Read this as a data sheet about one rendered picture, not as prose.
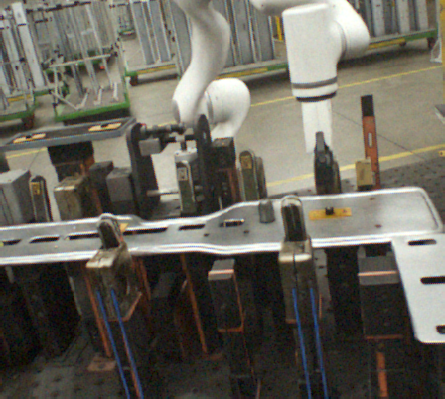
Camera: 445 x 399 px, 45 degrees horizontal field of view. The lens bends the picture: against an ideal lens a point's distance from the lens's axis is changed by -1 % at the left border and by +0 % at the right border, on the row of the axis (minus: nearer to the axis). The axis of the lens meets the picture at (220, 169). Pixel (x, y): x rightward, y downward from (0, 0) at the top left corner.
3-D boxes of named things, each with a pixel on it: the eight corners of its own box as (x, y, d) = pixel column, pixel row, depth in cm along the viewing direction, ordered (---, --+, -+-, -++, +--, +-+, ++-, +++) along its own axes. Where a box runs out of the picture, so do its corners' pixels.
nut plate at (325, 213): (308, 220, 108) (308, 214, 107) (309, 212, 111) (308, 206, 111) (351, 216, 106) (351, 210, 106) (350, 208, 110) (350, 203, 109)
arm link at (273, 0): (293, -30, 118) (366, 65, 103) (226, -18, 113) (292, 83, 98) (302, -67, 111) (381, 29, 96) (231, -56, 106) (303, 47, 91)
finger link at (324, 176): (312, 152, 100) (316, 185, 103) (312, 157, 97) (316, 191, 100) (330, 150, 100) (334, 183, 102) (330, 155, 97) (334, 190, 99)
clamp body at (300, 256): (291, 436, 96) (263, 265, 85) (294, 388, 107) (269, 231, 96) (343, 436, 94) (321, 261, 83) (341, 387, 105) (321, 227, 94)
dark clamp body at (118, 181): (128, 316, 142) (92, 182, 130) (143, 288, 154) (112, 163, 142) (167, 314, 140) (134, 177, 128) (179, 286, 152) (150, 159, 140)
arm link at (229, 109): (193, 160, 169) (180, 84, 160) (246, 145, 174) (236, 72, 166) (207, 171, 158) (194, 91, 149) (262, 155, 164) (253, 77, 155)
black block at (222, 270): (223, 419, 102) (196, 286, 93) (232, 379, 112) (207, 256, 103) (265, 418, 101) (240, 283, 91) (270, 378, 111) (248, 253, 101)
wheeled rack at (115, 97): (134, 121, 711) (102, -17, 655) (59, 138, 699) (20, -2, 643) (131, 98, 891) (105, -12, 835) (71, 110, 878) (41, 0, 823)
